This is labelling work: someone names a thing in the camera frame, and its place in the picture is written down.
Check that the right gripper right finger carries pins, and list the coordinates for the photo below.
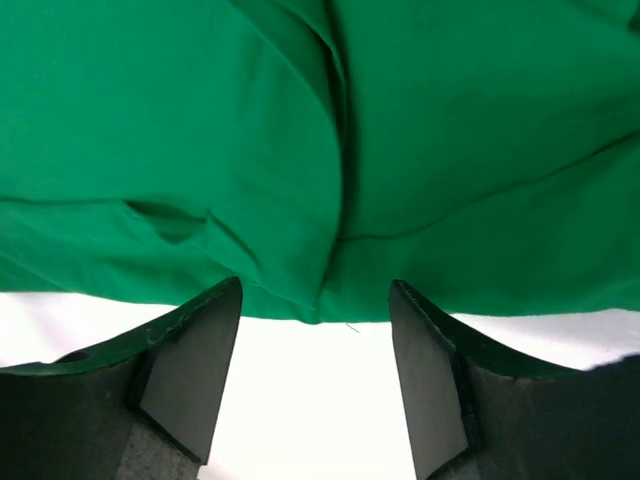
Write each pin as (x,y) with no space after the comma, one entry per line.
(478,409)

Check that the green t shirt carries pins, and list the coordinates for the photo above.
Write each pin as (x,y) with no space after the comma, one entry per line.
(485,152)

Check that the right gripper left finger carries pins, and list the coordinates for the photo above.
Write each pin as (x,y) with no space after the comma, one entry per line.
(143,405)

